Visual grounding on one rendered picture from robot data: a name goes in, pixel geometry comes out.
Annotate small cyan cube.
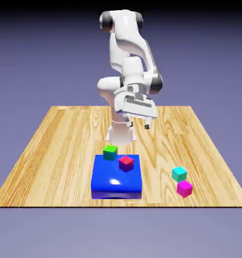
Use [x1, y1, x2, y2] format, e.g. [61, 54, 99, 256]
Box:
[171, 166, 188, 183]

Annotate small red cube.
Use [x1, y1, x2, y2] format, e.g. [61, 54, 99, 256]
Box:
[118, 155, 135, 173]

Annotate small green cube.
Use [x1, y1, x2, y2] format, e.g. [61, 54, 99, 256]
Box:
[102, 144, 118, 162]

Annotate small magenta cube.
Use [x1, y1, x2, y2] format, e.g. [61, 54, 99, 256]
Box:
[176, 180, 194, 199]

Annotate large blue box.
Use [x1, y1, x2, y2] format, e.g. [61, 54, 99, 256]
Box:
[91, 154, 143, 200]

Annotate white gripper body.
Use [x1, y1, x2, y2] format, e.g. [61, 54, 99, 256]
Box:
[114, 88, 158, 120]

